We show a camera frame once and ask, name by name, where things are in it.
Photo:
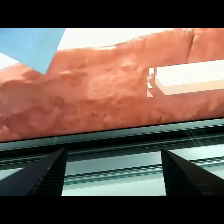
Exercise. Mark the blue shirt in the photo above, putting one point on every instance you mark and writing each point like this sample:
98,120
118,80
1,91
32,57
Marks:
31,46

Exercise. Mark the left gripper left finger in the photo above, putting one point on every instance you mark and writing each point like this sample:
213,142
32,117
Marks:
40,176

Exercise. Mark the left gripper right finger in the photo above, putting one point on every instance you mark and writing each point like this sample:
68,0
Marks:
190,176

